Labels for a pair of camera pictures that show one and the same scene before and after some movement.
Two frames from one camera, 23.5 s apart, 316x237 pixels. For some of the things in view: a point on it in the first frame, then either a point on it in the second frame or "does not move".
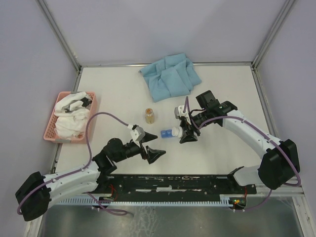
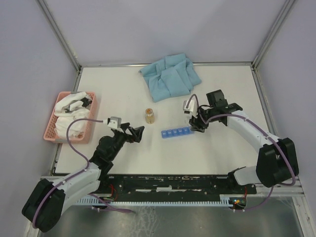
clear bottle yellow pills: x=149 y=117 does not move
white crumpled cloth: x=72 y=114 does not move
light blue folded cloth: x=174 y=76 does not move
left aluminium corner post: x=59 y=34 does not move
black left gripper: x=152 y=154 -> x=136 y=133
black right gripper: x=188 y=136 -> x=196 y=120
